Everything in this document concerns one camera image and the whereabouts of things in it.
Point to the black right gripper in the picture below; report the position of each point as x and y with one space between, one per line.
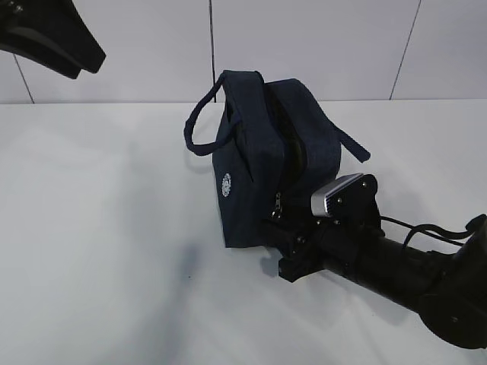
305 245

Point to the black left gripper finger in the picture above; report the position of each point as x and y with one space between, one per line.
53 52
51 17

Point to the navy blue lunch bag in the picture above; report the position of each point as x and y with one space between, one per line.
274 146

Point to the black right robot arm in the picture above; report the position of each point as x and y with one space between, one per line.
447 291

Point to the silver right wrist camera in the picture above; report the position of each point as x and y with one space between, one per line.
347 198

